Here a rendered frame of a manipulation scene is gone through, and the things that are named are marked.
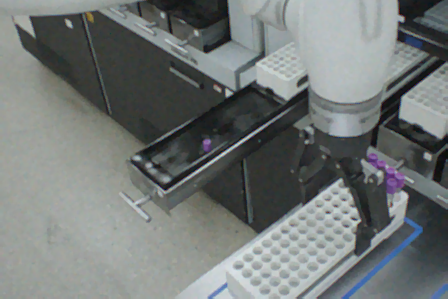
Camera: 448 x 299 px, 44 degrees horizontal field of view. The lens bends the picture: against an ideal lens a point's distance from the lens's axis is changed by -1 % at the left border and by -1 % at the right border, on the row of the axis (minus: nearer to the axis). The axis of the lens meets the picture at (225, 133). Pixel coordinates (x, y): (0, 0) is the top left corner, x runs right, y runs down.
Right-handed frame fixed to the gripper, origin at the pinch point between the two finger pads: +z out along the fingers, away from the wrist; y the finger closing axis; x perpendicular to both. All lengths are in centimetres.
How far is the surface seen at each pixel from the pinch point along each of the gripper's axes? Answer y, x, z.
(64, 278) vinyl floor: -93, -26, 89
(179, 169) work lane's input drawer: -34.5, -6.2, 9.2
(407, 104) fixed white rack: -12.3, 34.8, 3.7
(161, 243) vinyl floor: -83, 7, 89
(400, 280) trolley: 10.6, 3.3, 7.6
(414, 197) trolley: 1.8, 18.7, 7.6
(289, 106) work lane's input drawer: -33.5, 22.8, 9.2
